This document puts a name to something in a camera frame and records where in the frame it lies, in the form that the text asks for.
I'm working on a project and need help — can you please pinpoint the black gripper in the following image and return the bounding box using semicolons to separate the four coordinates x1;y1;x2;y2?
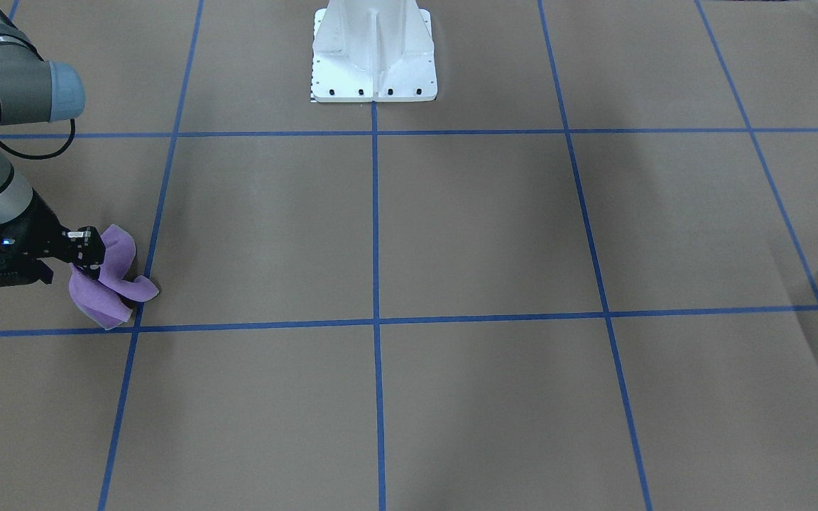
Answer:
26;192;105;272

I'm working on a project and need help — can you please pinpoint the purple microfiber cloth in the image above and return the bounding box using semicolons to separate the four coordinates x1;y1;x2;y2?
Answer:
68;224;160;331

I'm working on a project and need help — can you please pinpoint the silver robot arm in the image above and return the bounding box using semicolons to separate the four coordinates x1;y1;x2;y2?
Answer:
0;9;105;280

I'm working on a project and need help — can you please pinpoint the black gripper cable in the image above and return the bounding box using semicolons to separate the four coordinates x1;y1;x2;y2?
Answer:
0;117;77;161

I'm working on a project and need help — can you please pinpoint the white pedestal column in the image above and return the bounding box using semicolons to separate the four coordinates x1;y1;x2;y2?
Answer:
310;1;438;103

